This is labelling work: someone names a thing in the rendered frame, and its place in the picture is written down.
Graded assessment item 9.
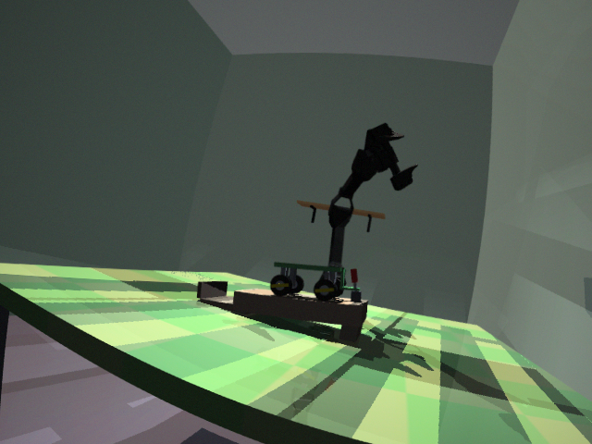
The red-headed stop pin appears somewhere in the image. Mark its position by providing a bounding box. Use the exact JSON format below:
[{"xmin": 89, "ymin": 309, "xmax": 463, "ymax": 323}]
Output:
[{"xmin": 351, "ymin": 268, "xmax": 358, "ymax": 288}]

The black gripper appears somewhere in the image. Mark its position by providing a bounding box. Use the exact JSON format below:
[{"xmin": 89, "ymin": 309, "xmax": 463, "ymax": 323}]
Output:
[{"xmin": 368, "ymin": 123, "xmax": 418, "ymax": 191}]

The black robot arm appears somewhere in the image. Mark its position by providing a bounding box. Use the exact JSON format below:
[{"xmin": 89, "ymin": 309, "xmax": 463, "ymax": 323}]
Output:
[{"xmin": 328, "ymin": 129, "xmax": 388, "ymax": 267}]

